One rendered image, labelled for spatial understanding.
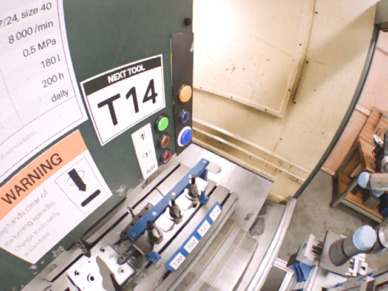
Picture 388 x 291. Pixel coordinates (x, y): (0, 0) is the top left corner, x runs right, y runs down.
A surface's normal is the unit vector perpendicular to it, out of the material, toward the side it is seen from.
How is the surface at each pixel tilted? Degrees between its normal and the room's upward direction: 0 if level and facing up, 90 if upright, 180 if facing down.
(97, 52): 90
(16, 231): 90
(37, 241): 90
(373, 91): 90
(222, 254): 8
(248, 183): 24
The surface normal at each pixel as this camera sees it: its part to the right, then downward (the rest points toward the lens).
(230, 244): 0.10, -0.81
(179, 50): 0.81, 0.40
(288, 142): -0.58, 0.53
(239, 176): -0.22, -0.47
